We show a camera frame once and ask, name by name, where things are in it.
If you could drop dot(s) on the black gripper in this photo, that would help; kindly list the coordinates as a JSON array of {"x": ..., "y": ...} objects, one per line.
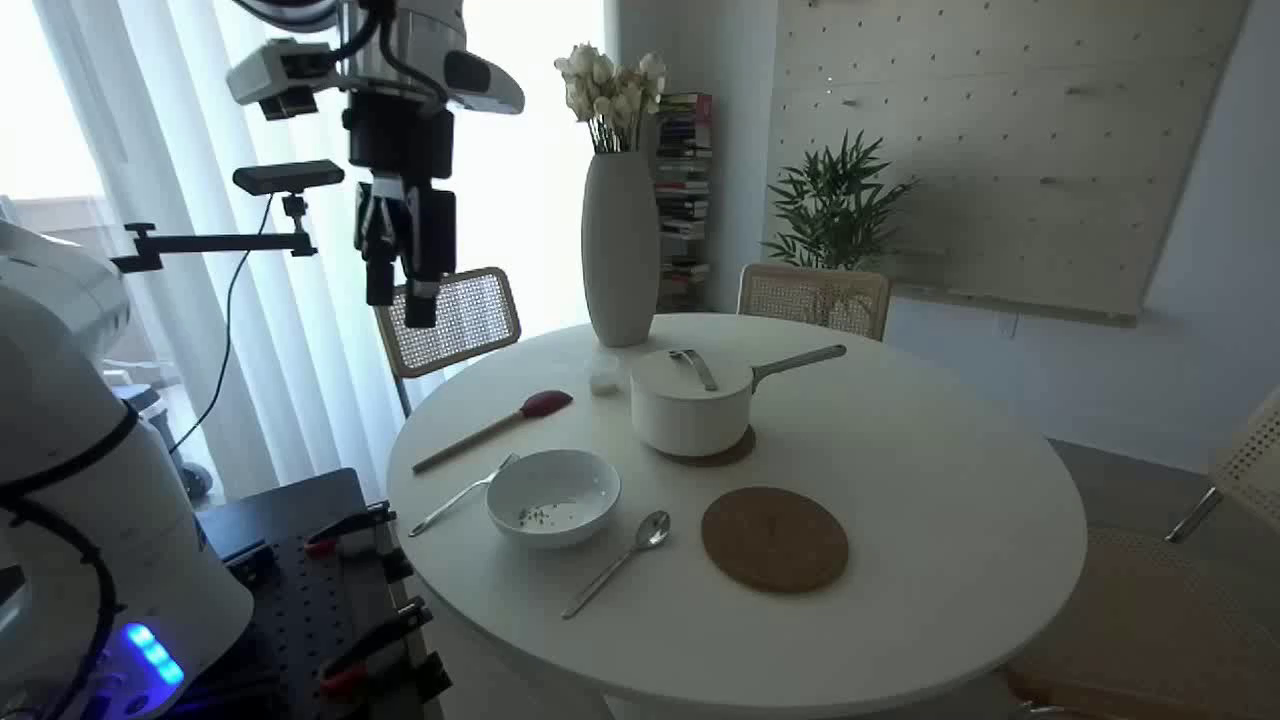
[{"x": 400, "y": 135}]

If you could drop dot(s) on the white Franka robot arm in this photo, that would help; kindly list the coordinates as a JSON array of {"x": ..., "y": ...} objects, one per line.
[{"x": 81, "y": 440}]

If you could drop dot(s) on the rattan back chair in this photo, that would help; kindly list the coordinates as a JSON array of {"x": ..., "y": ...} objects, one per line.
[
  {"x": 447, "y": 322},
  {"x": 816, "y": 297},
  {"x": 1252, "y": 463}
]

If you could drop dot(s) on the white sheer curtain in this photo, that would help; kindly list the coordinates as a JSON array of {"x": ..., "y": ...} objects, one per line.
[{"x": 295, "y": 363}]

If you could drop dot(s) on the tall white ribbed vase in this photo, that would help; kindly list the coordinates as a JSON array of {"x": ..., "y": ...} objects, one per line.
[{"x": 623, "y": 254}]

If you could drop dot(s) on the small white cup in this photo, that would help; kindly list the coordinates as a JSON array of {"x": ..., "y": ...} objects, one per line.
[{"x": 604, "y": 379}]

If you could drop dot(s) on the silver fork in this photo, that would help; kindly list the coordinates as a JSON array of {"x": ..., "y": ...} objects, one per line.
[{"x": 455, "y": 504}]

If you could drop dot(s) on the white ceramic bowl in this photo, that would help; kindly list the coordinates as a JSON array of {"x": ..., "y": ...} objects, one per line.
[{"x": 554, "y": 498}]

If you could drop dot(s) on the white flower bouquet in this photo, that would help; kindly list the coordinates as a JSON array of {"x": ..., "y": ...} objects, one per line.
[{"x": 604, "y": 87}]

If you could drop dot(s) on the black perforated robot table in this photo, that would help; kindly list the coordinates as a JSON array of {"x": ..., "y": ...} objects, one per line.
[{"x": 287, "y": 603}]

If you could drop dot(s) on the silver spoon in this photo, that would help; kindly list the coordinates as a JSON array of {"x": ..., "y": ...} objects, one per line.
[{"x": 649, "y": 532}]

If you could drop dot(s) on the green potted plant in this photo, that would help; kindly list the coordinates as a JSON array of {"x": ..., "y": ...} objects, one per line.
[{"x": 833, "y": 202}]

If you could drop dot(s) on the light wooden pegboard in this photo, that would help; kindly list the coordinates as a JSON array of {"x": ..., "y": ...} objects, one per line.
[{"x": 1015, "y": 146}]

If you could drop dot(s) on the black exterior camera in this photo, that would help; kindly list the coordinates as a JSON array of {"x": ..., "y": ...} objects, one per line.
[{"x": 287, "y": 179}]

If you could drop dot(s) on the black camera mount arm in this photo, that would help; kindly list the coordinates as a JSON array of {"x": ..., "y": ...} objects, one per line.
[{"x": 214, "y": 247}]

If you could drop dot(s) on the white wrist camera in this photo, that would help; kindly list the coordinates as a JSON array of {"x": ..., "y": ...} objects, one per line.
[{"x": 275, "y": 73}]

